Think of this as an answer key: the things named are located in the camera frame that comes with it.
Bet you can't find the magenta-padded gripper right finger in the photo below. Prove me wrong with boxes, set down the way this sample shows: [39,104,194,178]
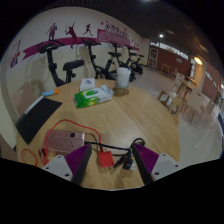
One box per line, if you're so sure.
[129,142,183,186]

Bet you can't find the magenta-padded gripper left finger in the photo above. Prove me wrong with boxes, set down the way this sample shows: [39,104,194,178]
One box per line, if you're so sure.
[42,143,93,187]

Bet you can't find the red charger block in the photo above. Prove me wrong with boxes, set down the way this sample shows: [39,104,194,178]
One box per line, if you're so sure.
[96,150,116,169]

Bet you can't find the red charging cable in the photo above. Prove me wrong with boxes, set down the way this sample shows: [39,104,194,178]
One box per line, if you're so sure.
[21,118,103,167]

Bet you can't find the pink power strip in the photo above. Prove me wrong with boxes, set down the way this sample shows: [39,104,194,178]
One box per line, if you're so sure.
[44,129,87,155]

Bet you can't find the black flat pad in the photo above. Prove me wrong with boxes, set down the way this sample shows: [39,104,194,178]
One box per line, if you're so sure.
[15,97,64,146]

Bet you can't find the blue and orange marker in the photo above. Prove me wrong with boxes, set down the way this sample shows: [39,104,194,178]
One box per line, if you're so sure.
[42,88,60,98]

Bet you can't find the group of tables and chairs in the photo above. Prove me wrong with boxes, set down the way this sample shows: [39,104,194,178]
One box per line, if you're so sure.
[157,71,222,127]

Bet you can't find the green wet wipes pack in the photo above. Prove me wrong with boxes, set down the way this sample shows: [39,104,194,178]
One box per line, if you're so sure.
[73,84,115,109]

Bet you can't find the round wooden coaster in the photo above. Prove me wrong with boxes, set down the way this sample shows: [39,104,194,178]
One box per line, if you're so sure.
[113,86,131,97]

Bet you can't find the small white box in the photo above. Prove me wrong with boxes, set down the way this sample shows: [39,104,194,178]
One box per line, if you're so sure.
[79,77,97,92]

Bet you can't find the white cup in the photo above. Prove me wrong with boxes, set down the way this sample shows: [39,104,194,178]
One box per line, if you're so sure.
[116,67,132,90]

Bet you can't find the row of exercise bikes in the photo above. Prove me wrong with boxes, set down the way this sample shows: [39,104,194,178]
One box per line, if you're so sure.
[36,39,145,88]

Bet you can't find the ceiling lights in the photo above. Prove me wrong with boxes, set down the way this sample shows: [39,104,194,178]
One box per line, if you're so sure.
[158,32,204,66]

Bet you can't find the black power cord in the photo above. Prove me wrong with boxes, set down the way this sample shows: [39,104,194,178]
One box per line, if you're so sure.
[84,137,147,171]

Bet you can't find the wall poster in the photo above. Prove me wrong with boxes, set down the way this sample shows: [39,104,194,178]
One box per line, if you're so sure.
[9,39,22,69]

